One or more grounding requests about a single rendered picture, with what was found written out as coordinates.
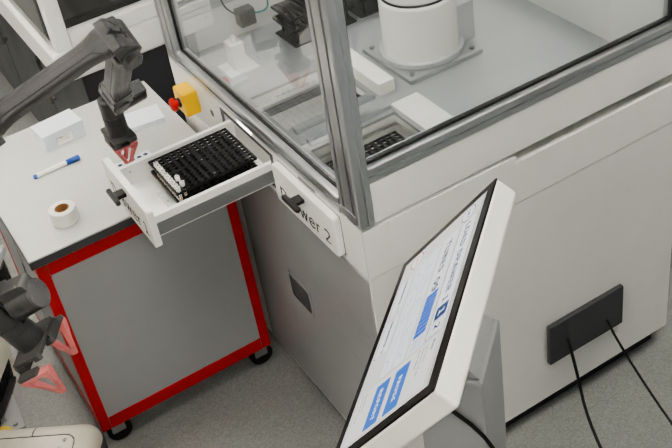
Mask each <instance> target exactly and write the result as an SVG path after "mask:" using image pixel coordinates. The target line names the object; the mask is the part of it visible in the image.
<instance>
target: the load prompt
mask: <svg viewBox="0 0 672 448"><path fill-rule="evenodd" d="M478 211H479V210H478ZM478 211H477V212H476V213H475V214H474V215H473V216H472V217H471V218H470V219H469V220H467V221H466V222H465V223H464V224H463V225H462V227H461V230H460V233H459V236H458V240H457V243H456V246H455V249H454V252H453V255H452V258H451V261H450V265H449V268H448V271H447V274H446V277H445V280H444V283H443V286H442V289H441V293H440V296H439V299H438V302H437V305H436V308H435V311H434V314H433V318H432V321H431V324H430V327H429V330H428V333H427V336H426V339H425V342H426V341H427V340H429V339H430V338H431V337H432V336H433V335H435V334H436V333H437V332H438V331H440V330H441V329H442V328H443V325H444V322H445V319H446V315H447V312H448V309H449V306H450V302H451V299H452V296H453V293H454V289H455V286H456V283H457V280H458V276H459V273H460V270H461V267H462V263H463V260H464V257H465V254H466V250H467V247H468V244H469V241H470V237H471V234H472V231H473V228H474V224H475V221H476V218H477V214H478Z"/></svg>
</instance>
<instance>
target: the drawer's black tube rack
mask: <svg viewBox="0 0 672 448"><path fill-rule="evenodd" d="M222 131H224V132H222ZM225 133H227V134H225ZM229 135H230V136H229ZM211 136H213V137H211ZM219 136H220V137H219ZM230 138H231V139H230ZM204 139H206V140H204ZM212 139H213V140H212ZM233 140H235V141H233ZM207 141H209V142H207ZM215 141H217V142H215ZM197 142H199V143H197ZM200 144H202V145H200ZM208 144H210V145H208ZM238 146H240V147H238ZM194 147H196V148H194ZM184 148H186V149H184ZM241 148H243V149H241ZM197 149H199V150H197ZM187 150H188V151H187ZM177 151H179V152H177ZM243 151H245V152H243ZM180 153H182V154H180ZM188 153H190V154H188ZM246 153H248V154H246ZM170 154H172V155H170ZM166 156H167V157H166ZM173 156H175V157H173ZM181 156H183V157H181ZM248 156H250V157H248ZM251 158H254V159H251ZM159 159H161V160H159ZM167 159H169V160H167ZM175 159H176V160H175ZM155 160H156V161H157V162H158V163H159V164H160V165H161V167H163V169H164V170H165V171H166V172H167V173H168V175H170V177H171V178H173V180H174V181H175V177H174V176H175V175H179V176H180V180H184V182H185V186H184V187H181V186H180V184H179V181H178V182H176V181H175V182H176V183H177V184H178V186H180V189H182V190H183V192H184V193H185V192H187V196H185V195H184V193H182V197H183V200H185V199H188V198H190V197H192V196H194V195H196V194H198V193H201V192H203V191H205V190H207V189H209V188H211V187H214V186H216V185H218V184H220V183H222V182H224V181H227V180H229V179H231V178H233V177H235V176H237V175H240V174H242V173H244V172H246V171H248V170H251V169H253V168H255V167H257V166H258V165H257V164H256V163H255V162H254V160H257V157H256V156H255V155H254V154H253V153H252V152H251V151H250V150H249V149H248V148H247V147H245V146H244V145H243V144H242V143H241V142H240V141H239V140H238V139H237V138H236V137H235V136H234V135H233V134H232V133H231V132H230V131H228V130H227V129H226V128H223V129H221V130H219V131H216V132H214V133H212V134H210V135H207V136H205V137H203V138H201V139H198V140H196V141H194V142H192V143H189V144H187V145H185V146H182V147H180V148H178V149H176V150H173V151H171V152H169V153H167V154H164V155H162V156H160V157H157V158H155ZM170 161H172V162H170ZM160 162H162V163H160ZM163 164H165V165H163ZM151 174H152V175H153V176H154V178H155V179H156V180H157V181H158V182H159V183H160V184H161V186H162V187H163V188H164V189H165V190H166V191H167V192H168V194H169V195H170V196H171V197H172V198H173V199H174V200H175V202H176V203H179V199H177V198H176V196H174V194H172V192H171V191H170V190H169V188H167V185H164V182H162V180H160V178H159V177H158V176H157V173H156V172H155V171H154V170H152V171H151ZM184 189H186V190H184Z"/></svg>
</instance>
